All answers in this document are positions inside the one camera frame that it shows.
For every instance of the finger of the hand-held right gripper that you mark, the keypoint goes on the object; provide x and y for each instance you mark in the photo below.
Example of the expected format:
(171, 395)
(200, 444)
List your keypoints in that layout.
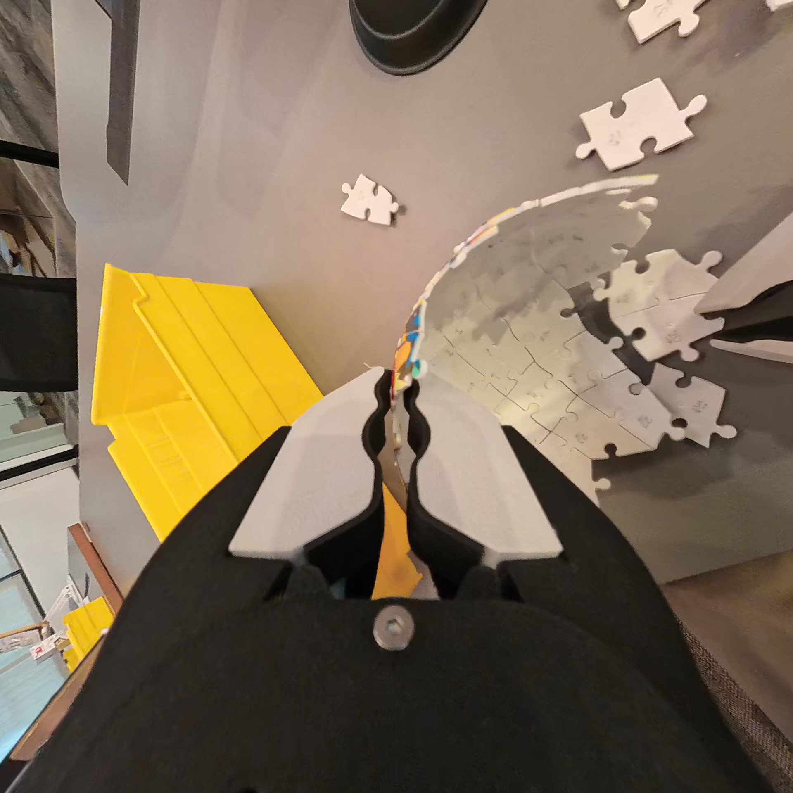
(762, 350)
(756, 272)

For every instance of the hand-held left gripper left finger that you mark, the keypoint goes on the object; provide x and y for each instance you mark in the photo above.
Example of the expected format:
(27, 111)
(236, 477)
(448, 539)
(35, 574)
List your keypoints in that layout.
(310, 495)

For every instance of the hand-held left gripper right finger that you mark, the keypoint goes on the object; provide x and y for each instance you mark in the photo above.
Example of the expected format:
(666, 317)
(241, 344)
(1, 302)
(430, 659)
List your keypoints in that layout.
(483, 495)

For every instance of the colourful puzzle ball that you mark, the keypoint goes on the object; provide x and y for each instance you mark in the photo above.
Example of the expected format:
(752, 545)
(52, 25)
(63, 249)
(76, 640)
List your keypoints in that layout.
(514, 347)

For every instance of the yellow plastic bin stack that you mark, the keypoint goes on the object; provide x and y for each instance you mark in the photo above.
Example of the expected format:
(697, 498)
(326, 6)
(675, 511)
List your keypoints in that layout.
(198, 372)

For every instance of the wooden edged table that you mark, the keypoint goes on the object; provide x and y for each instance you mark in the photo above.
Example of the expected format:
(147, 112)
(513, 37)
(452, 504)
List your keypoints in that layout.
(93, 557)

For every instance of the small yellow bin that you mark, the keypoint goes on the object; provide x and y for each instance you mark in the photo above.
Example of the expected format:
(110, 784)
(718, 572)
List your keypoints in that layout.
(87, 626)

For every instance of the white device on stand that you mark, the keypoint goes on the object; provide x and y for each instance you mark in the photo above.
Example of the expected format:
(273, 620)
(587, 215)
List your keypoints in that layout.
(59, 604)

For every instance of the black round stand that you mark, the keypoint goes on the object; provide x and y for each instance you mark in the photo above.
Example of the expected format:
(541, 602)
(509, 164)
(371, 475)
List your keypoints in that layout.
(415, 31)

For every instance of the black flat mat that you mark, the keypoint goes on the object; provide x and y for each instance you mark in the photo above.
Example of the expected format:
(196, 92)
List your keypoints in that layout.
(122, 93)

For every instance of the black partition frame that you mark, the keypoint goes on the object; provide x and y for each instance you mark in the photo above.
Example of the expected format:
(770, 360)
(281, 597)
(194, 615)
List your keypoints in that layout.
(28, 153)

